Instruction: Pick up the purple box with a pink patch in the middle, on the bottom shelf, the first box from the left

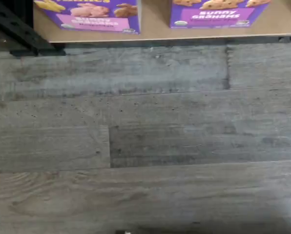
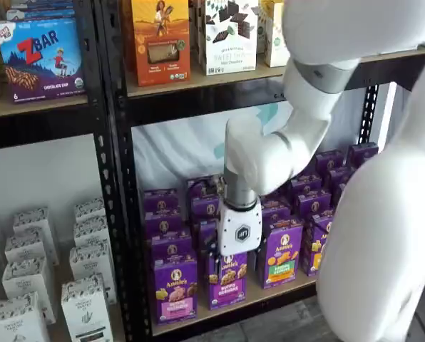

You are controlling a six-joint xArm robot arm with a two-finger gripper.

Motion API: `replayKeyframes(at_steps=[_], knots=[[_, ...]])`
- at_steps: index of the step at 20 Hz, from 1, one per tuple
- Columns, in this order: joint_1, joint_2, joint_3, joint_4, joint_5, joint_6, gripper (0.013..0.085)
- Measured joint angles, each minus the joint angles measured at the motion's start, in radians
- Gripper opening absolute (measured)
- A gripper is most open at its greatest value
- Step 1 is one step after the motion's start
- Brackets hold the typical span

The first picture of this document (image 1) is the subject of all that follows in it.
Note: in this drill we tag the wooden shelf board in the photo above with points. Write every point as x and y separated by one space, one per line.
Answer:
155 24

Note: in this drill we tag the black metal shelf rack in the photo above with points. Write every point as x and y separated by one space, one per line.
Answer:
13 24

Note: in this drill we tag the purple box chocolate chip bunnies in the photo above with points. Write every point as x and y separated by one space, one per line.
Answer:
216 17

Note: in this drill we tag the purple box pink patch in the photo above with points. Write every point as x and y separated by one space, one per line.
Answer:
91 22

